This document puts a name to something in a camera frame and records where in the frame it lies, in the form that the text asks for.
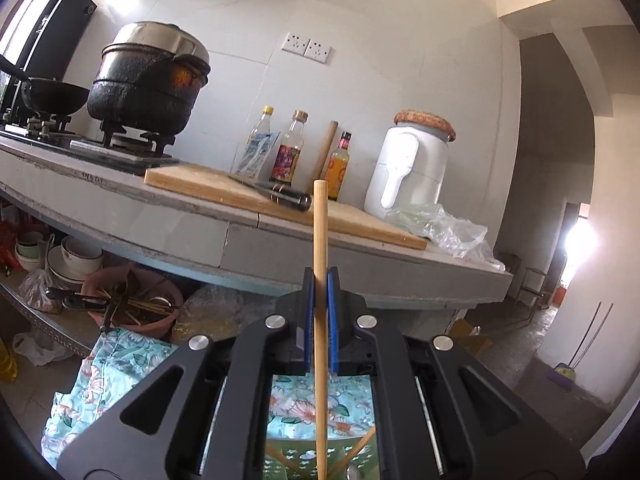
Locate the black-handled kitchen knife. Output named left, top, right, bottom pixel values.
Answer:
left=229, top=172, right=313, bottom=212

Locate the dark sauce bottle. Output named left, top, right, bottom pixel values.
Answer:
left=270, top=110, right=308, bottom=183

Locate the green star-cutout utensil holder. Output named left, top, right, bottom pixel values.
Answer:
left=264, top=437, right=381, bottom=480

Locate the yellow plastic bag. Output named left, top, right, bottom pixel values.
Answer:
left=172, top=285, right=281, bottom=346

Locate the white plastic bag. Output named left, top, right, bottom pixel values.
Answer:
left=12, top=331, right=73, bottom=366

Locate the grey concrete kitchen counter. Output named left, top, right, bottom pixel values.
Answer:
left=0, top=130, right=515, bottom=311

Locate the gas stove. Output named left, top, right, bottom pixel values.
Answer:
left=0, top=112, right=181, bottom=177

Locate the metal frame stool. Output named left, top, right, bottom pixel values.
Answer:
left=517, top=255, right=551, bottom=308

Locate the white wall socket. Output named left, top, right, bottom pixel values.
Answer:
left=281, top=31, right=332, bottom=66

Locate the orange sauce bottle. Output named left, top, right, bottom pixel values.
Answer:
left=322, top=131, right=352, bottom=201

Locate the white kitchen appliance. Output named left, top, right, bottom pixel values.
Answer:
left=364, top=109, right=457, bottom=221

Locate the blue floral blanket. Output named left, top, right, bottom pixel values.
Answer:
left=41, top=327, right=376, bottom=466

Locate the black cooking pot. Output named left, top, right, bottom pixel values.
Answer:
left=86, top=21, right=212, bottom=136

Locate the purple dustpan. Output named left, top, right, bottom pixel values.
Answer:
left=546, top=360, right=578, bottom=393

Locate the wooden rolling pin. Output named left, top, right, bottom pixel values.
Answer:
left=311, top=120, right=340, bottom=196

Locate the pink plastic basin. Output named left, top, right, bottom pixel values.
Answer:
left=81, top=266, right=185, bottom=339

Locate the window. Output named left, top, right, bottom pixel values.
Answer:
left=0, top=0, right=71, bottom=111

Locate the clear yellow-cap bottle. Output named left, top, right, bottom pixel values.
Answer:
left=235, top=106, right=281, bottom=181

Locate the long wooden chopstick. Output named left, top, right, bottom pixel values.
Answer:
left=312, top=180, right=332, bottom=480

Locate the stack of white bowls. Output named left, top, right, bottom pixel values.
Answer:
left=14, top=232, right=106, bottom=283

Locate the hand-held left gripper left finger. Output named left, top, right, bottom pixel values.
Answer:
left=56, top=266, right=315, bottom=480

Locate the black wok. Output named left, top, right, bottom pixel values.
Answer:
left=0, top=55, right=91, bottom=116

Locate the wooden cutting board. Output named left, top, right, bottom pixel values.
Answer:
left=144, top=162, right=430, bottom=251

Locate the woven round pot mat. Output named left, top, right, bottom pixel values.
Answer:
left=393, top=109, right=457, bottom=142

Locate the pink plastic bag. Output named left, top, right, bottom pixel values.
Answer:
left=12, top=267, right=63, bottom=313

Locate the clear plastic bag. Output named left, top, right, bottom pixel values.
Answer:
left=384, top=203, right=506, bottom=272

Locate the brown cardboard box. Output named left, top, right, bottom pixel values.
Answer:
left=447, top=317, right=493, bottom=356

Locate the thin metal rod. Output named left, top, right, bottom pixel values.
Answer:
left=572, top=302, right=602, bottom=368
left=580, top=304, right=615, bottom=368

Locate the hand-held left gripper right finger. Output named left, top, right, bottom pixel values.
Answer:
left=327, top=266, right=586, bottom=480

